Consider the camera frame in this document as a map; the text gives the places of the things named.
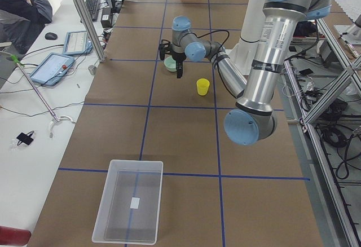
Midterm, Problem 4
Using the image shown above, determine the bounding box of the small black card device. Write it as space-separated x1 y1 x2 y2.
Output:
16 130 35 146

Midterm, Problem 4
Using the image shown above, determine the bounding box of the reacher grabber stick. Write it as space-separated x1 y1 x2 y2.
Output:
10 55 76 138

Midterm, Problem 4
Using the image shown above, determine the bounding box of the black keyboard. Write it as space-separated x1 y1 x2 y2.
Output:
85 0 100 21

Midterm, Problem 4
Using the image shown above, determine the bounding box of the black power adapter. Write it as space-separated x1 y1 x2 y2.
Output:
100 7 113 28

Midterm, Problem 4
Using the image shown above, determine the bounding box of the yellow plastic cup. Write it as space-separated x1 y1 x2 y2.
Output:
196 78 210 96

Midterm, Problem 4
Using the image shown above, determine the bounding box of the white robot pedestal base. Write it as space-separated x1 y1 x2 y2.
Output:
230 0 265 65

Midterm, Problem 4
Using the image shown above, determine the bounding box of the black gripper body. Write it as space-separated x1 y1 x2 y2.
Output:
171 51 186 65

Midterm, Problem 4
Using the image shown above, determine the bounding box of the mint green bowl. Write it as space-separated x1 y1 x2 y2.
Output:
164 56 177 72

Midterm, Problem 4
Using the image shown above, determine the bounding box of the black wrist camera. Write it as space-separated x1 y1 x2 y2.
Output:
158 39 172 61

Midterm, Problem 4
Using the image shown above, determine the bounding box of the far teach pendant tablet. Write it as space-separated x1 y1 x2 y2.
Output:
63 30 93 56

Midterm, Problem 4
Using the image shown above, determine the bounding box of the clear plastic box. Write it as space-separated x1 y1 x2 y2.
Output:
92 160 164 245

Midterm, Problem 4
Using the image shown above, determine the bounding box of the seated person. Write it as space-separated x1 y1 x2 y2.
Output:
1 0 53 54

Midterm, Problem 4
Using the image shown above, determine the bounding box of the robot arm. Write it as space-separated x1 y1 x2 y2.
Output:
159 0 332 145

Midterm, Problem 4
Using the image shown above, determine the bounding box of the aluminium frame post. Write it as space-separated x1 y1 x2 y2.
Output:
73 0 105 62

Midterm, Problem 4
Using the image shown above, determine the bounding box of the near teach pendant tablet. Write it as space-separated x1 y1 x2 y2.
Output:
30 53 75 86

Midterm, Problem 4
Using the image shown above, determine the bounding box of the black computer mouse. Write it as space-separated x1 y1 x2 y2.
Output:
45 32 58 40

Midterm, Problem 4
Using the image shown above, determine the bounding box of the teach pendant tablet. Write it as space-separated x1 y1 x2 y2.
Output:
30 53 75 86
63 30 93 56

